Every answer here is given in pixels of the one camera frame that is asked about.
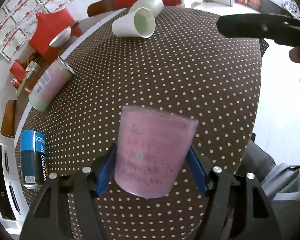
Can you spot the blue black can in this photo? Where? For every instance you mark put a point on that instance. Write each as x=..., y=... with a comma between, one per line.
x=33, y=159

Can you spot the white paper cup front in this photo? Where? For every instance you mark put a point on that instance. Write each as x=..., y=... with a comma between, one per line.
x=139, y=23

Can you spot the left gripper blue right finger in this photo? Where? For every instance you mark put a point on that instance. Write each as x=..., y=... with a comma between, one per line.
x=197, y=171

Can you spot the white ceramic bowl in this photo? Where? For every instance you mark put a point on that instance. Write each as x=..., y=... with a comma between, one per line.
x=61, y=38

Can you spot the red soda can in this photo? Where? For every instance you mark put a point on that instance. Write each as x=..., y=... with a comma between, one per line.
x=16, y=83

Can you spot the white black sideboard cabinet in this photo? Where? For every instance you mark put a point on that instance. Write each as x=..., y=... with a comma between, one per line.
x=13, y=205

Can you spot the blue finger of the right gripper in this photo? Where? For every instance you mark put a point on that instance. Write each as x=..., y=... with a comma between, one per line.
x=282, y=29

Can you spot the white paper cup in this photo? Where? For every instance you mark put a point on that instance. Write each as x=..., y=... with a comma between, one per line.
x=139, y=23
x=155, y=6

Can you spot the green flat box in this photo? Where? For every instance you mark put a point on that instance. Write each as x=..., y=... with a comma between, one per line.
x=30, y=69

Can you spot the pink green canister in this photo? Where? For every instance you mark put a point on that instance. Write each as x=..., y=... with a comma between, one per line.
x=57, y=75

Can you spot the pink plastic cup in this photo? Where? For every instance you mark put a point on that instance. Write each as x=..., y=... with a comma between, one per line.
x=151, y=149

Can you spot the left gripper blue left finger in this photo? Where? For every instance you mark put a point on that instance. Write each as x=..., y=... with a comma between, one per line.
x=106, y=171

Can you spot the brown wooden chair left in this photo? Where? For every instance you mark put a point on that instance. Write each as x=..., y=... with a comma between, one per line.
x=7, y=126

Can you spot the white paper cup rear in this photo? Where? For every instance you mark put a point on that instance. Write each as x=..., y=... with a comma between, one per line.
x=155, y=6

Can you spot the brown wooden chair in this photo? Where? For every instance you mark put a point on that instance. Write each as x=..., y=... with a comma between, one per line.
x=7, y=126
x=100, y=7

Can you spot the brown wooden chair right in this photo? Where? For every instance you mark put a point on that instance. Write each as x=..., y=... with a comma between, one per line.
x=100, y=7

